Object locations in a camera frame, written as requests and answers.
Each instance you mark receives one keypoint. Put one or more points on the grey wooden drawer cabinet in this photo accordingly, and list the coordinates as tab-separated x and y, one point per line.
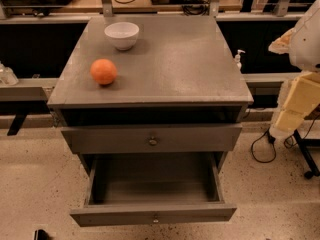
180	71

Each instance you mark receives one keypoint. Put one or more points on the orange ball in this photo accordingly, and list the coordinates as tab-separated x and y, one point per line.
103	71

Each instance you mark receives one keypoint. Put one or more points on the grey top drawer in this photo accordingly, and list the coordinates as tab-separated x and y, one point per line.
151	138

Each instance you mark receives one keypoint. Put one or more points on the black rolling stand leg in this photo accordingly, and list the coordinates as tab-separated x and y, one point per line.
303	145

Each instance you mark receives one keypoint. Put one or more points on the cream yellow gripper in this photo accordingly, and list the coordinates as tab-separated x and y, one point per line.
306	47

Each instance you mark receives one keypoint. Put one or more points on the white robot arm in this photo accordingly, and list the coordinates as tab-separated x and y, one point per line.
302	42

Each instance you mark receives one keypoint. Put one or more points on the grey drawer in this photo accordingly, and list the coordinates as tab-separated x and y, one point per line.
151	138
156	188

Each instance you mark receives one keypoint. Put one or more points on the small black floor object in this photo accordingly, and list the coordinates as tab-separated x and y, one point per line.
40	235

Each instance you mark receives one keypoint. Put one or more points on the white ceramic bowl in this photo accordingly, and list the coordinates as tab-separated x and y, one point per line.
122	35

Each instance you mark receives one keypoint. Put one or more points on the white pump bottle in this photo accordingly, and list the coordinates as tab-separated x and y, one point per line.
237	58

